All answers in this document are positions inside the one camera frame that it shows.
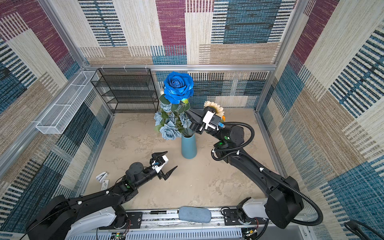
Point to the blue-grey artificial rose bunch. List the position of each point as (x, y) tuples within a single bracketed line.
[(172, 122)]

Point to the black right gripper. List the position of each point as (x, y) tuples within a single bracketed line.
[(197, 122)]

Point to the blue-grey oval pad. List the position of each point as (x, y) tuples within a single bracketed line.
[(195, 215)]

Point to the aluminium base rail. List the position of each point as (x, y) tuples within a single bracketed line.
[(166, 225)]

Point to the white wire mesh basket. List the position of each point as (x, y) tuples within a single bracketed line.
[(58, 117)]

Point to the dark blue artificial rose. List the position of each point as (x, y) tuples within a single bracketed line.
[(178, 88)]

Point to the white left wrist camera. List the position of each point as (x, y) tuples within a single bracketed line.
[(159, 163)]

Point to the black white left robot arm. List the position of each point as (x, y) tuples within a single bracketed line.
[(64, 217)]

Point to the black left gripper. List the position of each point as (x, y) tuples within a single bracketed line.
[(160, 175)]

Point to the black wire shelf rack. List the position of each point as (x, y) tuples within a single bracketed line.
[(129, 90)]

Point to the small white paper tags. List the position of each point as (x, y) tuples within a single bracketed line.
[(102, 178)]

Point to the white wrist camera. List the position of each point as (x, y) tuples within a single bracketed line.
[(159, 163), (212, 122)]

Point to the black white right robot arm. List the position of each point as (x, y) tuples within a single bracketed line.
[(284, 198)]

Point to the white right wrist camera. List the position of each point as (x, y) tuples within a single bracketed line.
[(212, 122)]

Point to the beige artificial flower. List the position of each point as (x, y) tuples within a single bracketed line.
[(219, 111)]

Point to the teal cylindrical vase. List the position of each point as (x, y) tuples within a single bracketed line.
[(189, 147)]

